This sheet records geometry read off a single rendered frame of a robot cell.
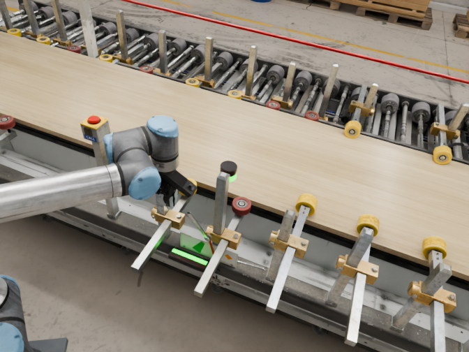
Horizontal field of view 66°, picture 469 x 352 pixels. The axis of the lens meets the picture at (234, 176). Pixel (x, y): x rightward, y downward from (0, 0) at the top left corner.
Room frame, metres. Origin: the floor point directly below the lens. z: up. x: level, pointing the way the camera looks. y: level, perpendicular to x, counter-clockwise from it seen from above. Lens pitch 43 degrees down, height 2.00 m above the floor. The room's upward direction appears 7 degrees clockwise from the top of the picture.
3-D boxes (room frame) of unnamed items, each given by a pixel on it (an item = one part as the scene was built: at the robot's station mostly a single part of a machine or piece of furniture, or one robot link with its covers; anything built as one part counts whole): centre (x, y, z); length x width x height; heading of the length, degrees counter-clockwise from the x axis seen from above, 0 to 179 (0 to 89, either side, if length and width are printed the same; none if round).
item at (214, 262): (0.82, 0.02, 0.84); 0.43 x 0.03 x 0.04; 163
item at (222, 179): (0.89, 0.04, 0.93); 0.03 x 0.03 x 0.48; 73
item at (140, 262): (0.90, 0.25, 0.83); 0.43 x 0.03 x 0.04; 163
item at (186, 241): (0.88, 0.07, 0.75); 0.26 x 0.01 x 0.10; 73
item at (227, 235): (0.89, 0.02, 0.85); 0.13 x 0.06 x 0.05; 73
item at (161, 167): (0.86, 0.23, 1.23); 0.10 x 0.09 x 0.05; 163
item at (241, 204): (1.02, -0.04, 0.85); 0.08 x 0.08 x 0.11
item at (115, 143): (0.79, 0.32, 1.32); 0.12 x 0.12 x 0.09; 34
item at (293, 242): (0.81, -0.22, 0.95); 0.13 x 0.06 x 0.05; 73
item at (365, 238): (0.74, -0.44, 0.90); 0.03 x 0.03 x 0.48; 73
